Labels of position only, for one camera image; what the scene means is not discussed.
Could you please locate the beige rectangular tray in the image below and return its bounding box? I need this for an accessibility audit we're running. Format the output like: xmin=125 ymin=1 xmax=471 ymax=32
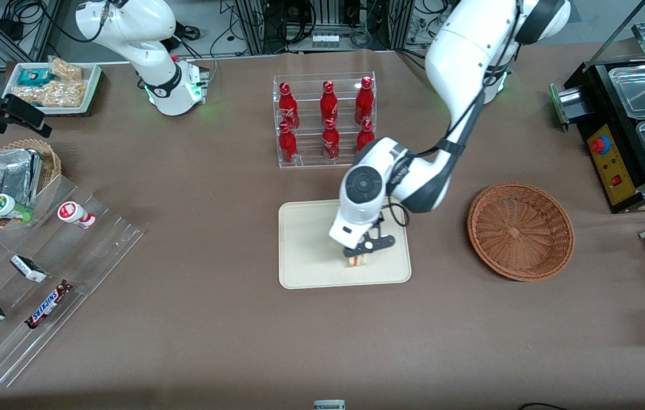
xmin=278 ymin=196 xmax=413 ymax=290

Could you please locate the small tan wicker basket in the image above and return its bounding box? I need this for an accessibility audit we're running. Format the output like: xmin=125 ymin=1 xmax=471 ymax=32
xmin=0 ymin=138 xmax=63 ymax=229

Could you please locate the round brown wicker basket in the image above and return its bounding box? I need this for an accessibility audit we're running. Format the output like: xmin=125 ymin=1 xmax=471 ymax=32
xmin=467 ymin=182 xmax=575 ymax=282

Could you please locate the large bagged rice cracker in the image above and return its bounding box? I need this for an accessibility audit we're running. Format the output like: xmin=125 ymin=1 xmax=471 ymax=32
xmin=14 ymin=79 xmax=89 ymax=108

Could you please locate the teal snack packet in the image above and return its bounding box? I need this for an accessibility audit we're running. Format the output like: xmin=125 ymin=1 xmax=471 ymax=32
xmin=17 ymin=68 xmax=53 ymax=88

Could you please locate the small bagged rice cracker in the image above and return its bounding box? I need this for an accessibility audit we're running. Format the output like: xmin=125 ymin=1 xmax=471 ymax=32
xmin=48 ymin=56 xmax=83 ymax=82

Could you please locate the silver foil package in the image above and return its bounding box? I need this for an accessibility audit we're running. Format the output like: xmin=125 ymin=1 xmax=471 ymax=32
xmin=0 ymin=148 xmax=44 ymax=220

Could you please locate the white rectangular snack dish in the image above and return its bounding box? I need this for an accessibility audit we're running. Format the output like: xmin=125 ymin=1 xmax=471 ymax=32
xmin=2 ymin=61 xmax=103 ymax=114

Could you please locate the clear acrylic bottle rack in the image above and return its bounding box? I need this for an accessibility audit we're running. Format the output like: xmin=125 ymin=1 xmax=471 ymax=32
xmin=273 ymin=71 xmax=378 ymax=169

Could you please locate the red cola bottle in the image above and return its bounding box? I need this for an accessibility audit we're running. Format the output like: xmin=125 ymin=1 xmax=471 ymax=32
xmin=320 ymin=80 xmax=340 ymax=127
xmin=278 ymin=82 xmax=301 ymax=130
xmin=354 ymin=76 xmax=375 ymax=125
xmin=322 ymin=118 xmax=341 ymax=161
xmin=356 ymin=119 xmax=375 ymax=152
xmin=278 ymin=122 xmax=300 ymax=165

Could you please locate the green capped yogurt bottle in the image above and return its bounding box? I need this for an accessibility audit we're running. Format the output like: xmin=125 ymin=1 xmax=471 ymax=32
xmin=0 ymin=194 xmax=34 ymax=223

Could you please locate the red capped yogurt bottle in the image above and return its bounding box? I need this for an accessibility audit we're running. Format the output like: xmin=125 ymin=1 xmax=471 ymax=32
xmin=57 ymin=201 xmax=97 ymax=230

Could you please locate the clear acrylic stepped display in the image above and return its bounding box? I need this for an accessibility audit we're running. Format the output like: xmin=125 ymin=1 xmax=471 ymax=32
xmin=0 ymin=173 xmax=145 ymax=388

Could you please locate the snickers chocolate bar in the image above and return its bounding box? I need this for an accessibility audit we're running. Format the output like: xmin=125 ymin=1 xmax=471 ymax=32
xmin=25 ymin=280 xmax=74 ymax=330

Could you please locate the black food warmer machine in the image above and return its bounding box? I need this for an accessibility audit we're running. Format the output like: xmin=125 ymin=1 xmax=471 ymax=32
xmin=549 ymin=20 xmax=645 ymax=215

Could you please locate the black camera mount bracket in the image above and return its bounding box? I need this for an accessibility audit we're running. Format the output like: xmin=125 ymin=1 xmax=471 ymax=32
xmin=357 ymin=219 xmax=397 ymax=255

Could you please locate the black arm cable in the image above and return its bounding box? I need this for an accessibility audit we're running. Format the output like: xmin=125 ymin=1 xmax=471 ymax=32
xmin=386 ymin=34 xmax=520 ymax=227

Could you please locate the aluminium frame rack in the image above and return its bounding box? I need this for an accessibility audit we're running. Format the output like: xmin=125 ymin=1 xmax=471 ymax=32
xmin=234 ymin=0 xmax=415 ymax=55

